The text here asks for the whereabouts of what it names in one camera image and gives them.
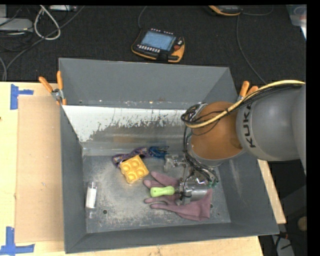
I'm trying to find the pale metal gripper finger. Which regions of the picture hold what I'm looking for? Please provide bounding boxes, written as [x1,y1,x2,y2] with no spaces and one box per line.
[163,153,188,174]

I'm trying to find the clear glass tumbler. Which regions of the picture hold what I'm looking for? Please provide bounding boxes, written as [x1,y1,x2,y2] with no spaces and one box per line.
[85,181,98,210]

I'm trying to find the mauve rubber glove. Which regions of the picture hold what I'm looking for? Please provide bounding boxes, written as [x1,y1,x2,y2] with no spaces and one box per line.
[143,171,214,222]

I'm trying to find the yellow studded toy block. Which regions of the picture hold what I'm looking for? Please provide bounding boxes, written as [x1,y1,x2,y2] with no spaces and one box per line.
[119,154,150,185]

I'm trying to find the green-handled small tool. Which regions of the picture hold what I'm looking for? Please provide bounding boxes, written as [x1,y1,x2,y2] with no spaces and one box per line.
[149,185,181,199]

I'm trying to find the brown cardboard board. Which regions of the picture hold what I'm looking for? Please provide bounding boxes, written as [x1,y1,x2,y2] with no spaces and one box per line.
[14,94,65,245]

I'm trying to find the purple patterned strap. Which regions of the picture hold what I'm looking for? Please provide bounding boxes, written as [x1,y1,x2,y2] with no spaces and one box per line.
[111,146,149,167]

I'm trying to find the grey metal bin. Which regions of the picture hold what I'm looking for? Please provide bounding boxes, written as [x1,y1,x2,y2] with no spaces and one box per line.
[57,57,280,254]

